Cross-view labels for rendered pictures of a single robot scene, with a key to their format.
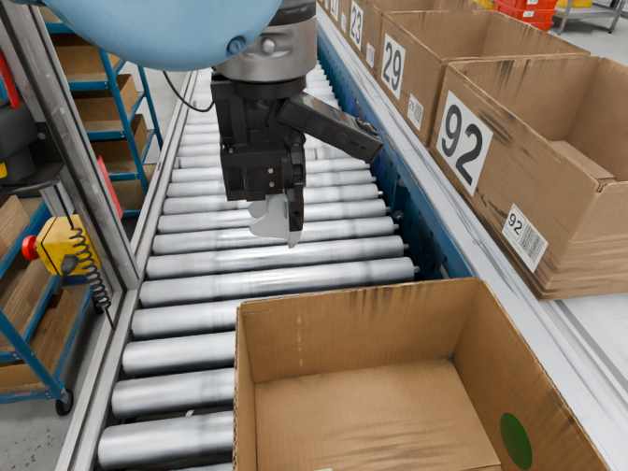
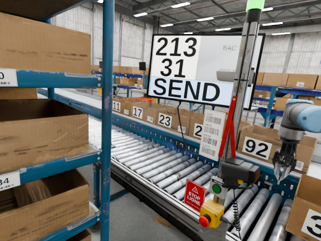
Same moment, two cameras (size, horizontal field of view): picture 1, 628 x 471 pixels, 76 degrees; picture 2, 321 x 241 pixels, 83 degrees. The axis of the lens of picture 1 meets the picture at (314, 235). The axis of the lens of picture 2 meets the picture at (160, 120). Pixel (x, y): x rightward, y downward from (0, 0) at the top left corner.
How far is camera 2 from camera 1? 99 cm
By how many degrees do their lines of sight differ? 44
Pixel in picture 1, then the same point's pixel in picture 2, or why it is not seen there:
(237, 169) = (290, 159)
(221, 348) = (265, 226)
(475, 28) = not seen: hidden behind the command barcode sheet
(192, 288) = (231, 216)
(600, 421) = not seen: outside the picture
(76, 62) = not seen: hidden behind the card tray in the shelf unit
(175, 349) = (260, 234)
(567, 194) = (305, 151)
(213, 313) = (248, 219)
